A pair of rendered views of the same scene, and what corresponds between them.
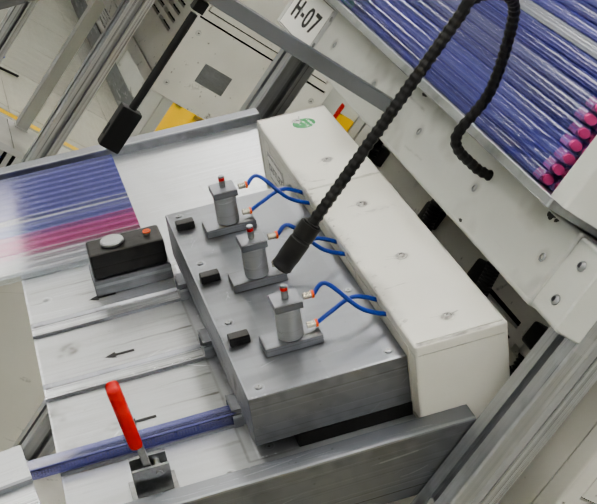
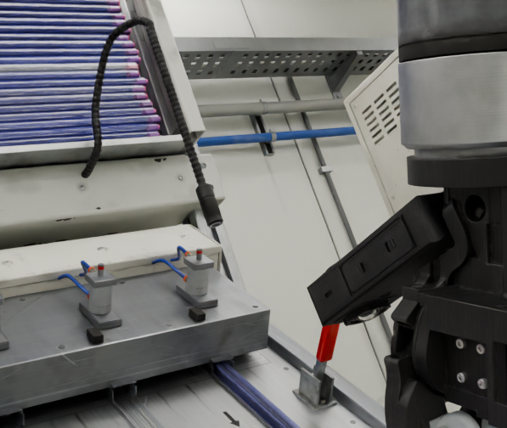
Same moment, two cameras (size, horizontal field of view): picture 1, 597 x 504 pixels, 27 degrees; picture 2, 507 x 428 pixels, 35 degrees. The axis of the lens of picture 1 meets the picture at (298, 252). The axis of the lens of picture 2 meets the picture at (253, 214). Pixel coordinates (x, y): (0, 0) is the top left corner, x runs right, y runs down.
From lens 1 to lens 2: 137 cm
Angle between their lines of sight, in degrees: 99
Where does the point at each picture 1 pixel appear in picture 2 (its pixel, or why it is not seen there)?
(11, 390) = not seen: outside the picture
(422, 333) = (205, 243)
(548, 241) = (173, 170)
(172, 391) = (187, 408)
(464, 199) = (84, 198)
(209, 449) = (261, 380)
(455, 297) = (161, 234)
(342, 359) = (215, 281)
